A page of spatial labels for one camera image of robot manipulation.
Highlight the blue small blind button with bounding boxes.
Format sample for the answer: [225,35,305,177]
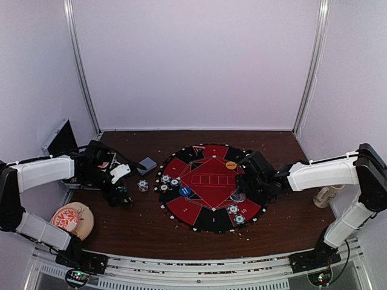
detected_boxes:
[179,186,192,197]

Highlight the beige ceramic mug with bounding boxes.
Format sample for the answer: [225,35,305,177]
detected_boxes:
[313,184,345,208]

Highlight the aluminium frame post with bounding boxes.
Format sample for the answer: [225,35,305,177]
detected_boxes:
[292,0,331,138]
[63,0,102,135]

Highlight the brown red chip stack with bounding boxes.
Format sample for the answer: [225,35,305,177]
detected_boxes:
[125,198,133,208]

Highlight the green blue chip stack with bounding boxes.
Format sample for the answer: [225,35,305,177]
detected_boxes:
[119,186,127,194]

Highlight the red playing card box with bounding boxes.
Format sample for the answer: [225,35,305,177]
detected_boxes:
[98,162,109,169]

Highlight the green blue poker chip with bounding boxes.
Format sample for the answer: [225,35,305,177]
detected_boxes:
[233,214,246,225]

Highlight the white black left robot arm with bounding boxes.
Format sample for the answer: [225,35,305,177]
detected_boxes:
[1,140,147,271]

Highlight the blue orange poker chip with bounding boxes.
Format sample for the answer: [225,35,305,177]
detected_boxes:
[227,205,239,214]

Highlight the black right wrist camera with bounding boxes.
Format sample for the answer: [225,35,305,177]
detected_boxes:
[239,152,275,176]

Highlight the grey card deck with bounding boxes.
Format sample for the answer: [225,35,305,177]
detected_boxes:
[138,157,157,176]

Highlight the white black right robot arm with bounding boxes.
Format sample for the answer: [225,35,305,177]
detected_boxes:
[235,143,386,272]

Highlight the orange big blind button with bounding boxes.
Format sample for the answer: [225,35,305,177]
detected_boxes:
[226,161,238,170]

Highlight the beige red patterned bowl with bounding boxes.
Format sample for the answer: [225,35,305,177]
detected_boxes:
[50,202,94,241]

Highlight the left aluminium frame post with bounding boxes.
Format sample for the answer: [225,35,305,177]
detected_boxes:
[63,0,102,135]

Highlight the right aluminium frame post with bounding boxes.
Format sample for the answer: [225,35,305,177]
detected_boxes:
[292,0,331,138]

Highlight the aluminium poker case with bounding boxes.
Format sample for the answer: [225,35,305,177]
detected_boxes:
[41,118,119,191]

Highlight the clear dealer button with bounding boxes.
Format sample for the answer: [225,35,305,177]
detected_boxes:
[230,193,246,203]

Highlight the round red black poker mat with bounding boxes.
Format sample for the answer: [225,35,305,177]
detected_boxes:
[154,143,268,233]

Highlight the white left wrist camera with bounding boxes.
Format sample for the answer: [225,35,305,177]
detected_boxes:
[109,164,131,184]

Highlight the white grey poker chip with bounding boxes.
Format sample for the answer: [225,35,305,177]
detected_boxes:
[161,175,171,184]

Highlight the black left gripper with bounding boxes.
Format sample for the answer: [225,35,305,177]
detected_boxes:
[80,166,131,207]

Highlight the brown poker chip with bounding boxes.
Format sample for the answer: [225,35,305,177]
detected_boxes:
[159,184,169,193]

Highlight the aluminium front rail base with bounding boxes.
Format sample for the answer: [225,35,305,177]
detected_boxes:
[24,237,374,290]

